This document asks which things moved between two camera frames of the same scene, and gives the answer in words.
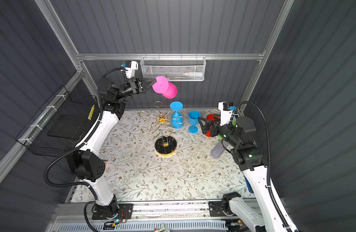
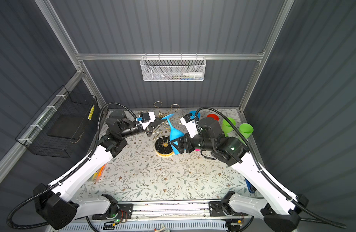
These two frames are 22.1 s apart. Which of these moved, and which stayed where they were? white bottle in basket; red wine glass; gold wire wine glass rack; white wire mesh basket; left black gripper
Moved: left black gripper
Stayed: white bottle in basket; red wine glass; white wire mesh basket; gold wire wine glass rack
